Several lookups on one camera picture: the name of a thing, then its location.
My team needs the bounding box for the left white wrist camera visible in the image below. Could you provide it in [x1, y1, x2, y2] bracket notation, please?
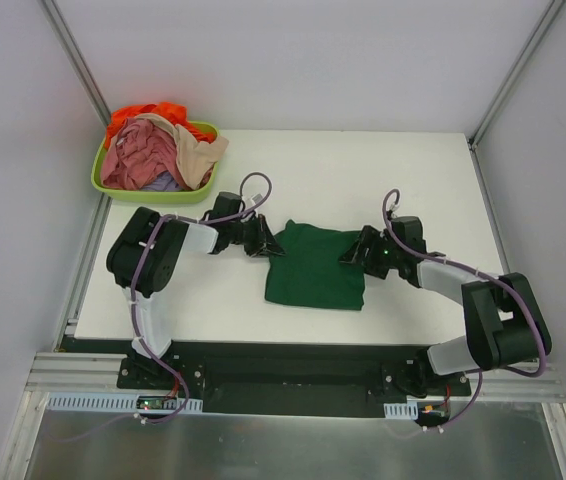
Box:
[243, 194, 263, 207]

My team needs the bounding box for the white slotted cable duct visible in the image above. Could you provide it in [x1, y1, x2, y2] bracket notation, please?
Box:
[47, 393, 203, 415]
[383, 401, 419, 421]

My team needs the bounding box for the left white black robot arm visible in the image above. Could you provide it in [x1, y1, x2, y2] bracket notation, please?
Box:
[106, 192, 285, 389]

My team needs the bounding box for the dark green t shirt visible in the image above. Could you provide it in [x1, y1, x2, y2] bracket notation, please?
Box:
[264, 220, 365, 311]

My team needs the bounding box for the right white slotted cable duct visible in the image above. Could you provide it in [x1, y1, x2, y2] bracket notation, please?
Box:
[383, 401, 419, 421]

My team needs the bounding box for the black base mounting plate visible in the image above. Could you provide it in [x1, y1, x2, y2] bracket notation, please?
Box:
[61, 338, 471, 418]

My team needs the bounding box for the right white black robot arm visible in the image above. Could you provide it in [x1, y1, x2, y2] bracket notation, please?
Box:
[339, 216, 552, 398]

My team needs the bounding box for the orange t shirt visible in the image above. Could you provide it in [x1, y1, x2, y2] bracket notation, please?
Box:
[104, 102, 217, 149]

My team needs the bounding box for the beige t shirt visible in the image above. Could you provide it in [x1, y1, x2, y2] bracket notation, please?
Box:
[136, 113, 229, 190]

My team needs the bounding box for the left aluminium frame post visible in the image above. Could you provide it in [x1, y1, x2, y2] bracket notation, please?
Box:
[39, 0, 111, 352]

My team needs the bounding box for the right aluminium frame post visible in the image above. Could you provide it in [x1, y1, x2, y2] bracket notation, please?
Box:
[467, 0, 566, 351]

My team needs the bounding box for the pink t shirt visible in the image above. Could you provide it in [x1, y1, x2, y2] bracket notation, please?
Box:
[100, 117, 213, 191]

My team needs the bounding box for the left white slotted cable duct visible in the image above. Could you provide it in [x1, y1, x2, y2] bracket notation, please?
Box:
[47, 393, 203, 415]

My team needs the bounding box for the lime green plastic basket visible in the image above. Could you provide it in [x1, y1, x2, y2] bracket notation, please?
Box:
[91, 124, 221, 204]

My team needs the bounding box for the aluminium frame post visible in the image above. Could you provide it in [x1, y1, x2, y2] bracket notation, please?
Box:
[467, 0, 566, 351]
[39, 0, 111, 352]

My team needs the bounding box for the aluminium front rail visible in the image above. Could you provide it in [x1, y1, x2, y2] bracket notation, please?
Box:
[25, 352, 566, 403]

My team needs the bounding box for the lavender t shirt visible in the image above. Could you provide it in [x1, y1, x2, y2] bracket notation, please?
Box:
[141, 171, 183, 192]

